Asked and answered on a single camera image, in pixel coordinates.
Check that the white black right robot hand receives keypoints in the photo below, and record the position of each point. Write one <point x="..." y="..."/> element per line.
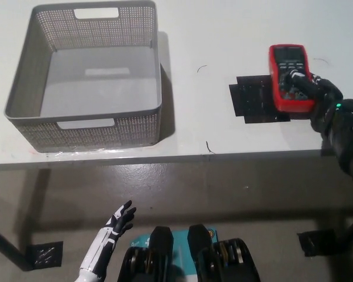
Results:
<point x="320" y="111"/>

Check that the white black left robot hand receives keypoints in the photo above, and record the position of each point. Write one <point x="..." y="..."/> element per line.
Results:
<point x="106" y="241"/>

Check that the black floor tape patch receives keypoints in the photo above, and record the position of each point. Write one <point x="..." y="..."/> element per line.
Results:
<point x="317" y="243"/>
<point x="44" y="255"/>

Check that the grey perforated plastic basket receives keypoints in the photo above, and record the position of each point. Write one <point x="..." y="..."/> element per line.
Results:
<point x="85" y="135"/>

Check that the black tape patch on table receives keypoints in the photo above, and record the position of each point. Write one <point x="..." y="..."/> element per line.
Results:
<point x="250" y="97"/>

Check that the red digital multimeter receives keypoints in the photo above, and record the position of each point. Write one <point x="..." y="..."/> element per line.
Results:
<point x="294" y="106"/>

